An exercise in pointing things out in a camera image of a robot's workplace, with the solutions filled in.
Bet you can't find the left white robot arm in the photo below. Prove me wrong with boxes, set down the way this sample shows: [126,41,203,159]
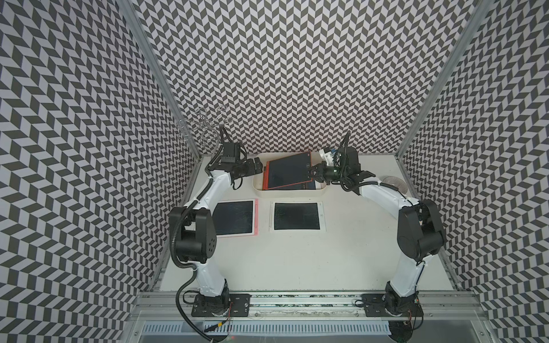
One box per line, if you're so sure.
[168,141,263,313]

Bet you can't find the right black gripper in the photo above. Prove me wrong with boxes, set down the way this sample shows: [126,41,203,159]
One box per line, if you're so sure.
[303,160,347,184]

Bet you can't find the black corrugated cable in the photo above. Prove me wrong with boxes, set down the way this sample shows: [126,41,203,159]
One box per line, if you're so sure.
[169,201,224,343]

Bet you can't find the pink tablet in box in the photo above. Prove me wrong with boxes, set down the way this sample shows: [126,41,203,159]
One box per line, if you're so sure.
[295,180,323,190]

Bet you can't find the red framed writing tablet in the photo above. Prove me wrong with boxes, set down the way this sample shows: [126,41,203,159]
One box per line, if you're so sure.
[263,152,313,190]

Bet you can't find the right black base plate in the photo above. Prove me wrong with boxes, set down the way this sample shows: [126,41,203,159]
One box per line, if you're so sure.
[360,293,424,318]

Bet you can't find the clear glass bowl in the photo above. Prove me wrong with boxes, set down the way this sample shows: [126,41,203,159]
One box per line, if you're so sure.
[382,176,409,196]

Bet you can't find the white framed writing tablet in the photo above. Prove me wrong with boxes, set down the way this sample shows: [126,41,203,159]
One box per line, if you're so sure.
[269,202,326,232]

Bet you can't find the silver wire stand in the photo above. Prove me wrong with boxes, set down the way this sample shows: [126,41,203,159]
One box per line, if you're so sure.
[177,107,232,155]

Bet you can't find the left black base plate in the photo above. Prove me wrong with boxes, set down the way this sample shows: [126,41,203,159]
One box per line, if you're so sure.
[192,293,251,317]

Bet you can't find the pink edged writing tablet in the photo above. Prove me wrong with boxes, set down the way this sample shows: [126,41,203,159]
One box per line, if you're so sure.
[212,200,259,237]

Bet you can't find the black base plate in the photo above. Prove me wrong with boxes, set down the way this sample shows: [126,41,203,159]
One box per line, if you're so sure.
[192,293,251,317]
[360,293,424,318]

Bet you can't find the aluminium front rail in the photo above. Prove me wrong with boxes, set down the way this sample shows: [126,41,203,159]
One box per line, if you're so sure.
[128,290,486,322]

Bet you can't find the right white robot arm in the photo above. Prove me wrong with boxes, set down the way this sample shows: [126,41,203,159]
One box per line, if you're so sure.
[309,146,447,317]

